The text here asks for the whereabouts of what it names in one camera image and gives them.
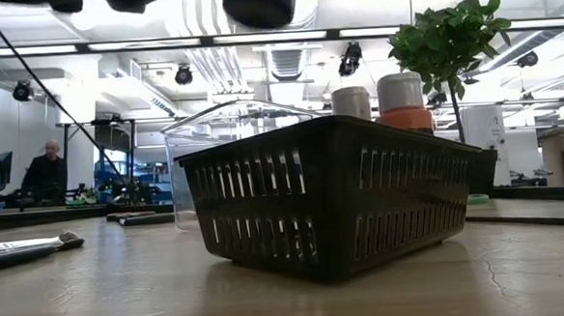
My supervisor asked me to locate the orange paint bottle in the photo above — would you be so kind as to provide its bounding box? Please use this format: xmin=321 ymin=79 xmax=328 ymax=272
xmin=373 ymin=70 xmax=436 ymax=137

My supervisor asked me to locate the black paintbrush silver ferrule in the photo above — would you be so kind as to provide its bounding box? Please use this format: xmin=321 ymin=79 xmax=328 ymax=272
xmin=0 ymin=229 xmax=87 ymax=258

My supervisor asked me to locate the dark background monitor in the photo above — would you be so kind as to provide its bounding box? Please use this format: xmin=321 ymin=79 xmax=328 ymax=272
xmin=0 ymin=151 xmax=15 ymax=187

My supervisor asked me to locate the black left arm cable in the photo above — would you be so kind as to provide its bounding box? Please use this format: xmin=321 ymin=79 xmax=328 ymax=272
xmin=0 ymin=0 xmax=126 ymax=187

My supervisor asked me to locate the person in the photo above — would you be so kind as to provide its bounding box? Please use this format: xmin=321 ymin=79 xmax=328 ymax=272
xmin=17 ymin=138 xmax=71 ymax=208

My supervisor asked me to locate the grey lidded jar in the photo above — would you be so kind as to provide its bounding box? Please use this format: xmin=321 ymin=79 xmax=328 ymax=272
xmin=329 ymin=85 xmax=373 ymax=123

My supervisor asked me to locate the black ceiling spotlight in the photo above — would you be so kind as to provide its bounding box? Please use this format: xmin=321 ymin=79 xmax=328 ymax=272
xmin=517 ymin=49 xmax=540 ymax=70
xmin=174 ymin=64 xmax=195 ymax=86
xmin=336 ymin=41 xmax=365 ymax=77
xmin=11 ymin=79 xmax=35 ymax=103

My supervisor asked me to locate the black slotted plastic basket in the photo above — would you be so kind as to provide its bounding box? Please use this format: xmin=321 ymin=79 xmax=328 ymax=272
xmin=172 ymin=107 xmax=489 ymax=291

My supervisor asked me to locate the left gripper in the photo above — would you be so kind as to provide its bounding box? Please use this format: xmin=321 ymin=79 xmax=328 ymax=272
xmin=222 ymin=0 xmax=300 ymax=32

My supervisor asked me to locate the black fan brush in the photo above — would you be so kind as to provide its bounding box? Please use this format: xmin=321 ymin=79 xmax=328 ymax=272
xmin=118 ymin=212 xmax=176 ymax=228

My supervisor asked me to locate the clear plastic bin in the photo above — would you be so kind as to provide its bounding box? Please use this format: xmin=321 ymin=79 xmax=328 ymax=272
xmin=159 ymin=95 xmax=328 ymax=233

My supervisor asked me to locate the green plant in black pot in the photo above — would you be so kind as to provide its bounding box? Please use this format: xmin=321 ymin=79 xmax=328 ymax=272
xmin=384 ymin=0 xmax=522 ymax=202

